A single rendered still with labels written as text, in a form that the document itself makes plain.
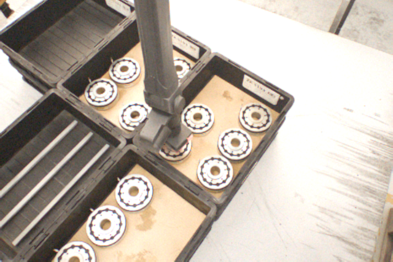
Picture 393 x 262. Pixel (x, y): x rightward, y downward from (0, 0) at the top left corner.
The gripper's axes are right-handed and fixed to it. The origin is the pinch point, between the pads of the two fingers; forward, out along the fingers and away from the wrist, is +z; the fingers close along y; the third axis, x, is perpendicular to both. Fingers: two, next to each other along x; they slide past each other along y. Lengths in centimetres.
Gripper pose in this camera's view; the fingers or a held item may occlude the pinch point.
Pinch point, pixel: (172, 142)
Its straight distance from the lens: 100.3
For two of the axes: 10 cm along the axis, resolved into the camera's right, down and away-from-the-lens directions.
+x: 6.6, -6.6, 3.6
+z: -0.1, 4.7, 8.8
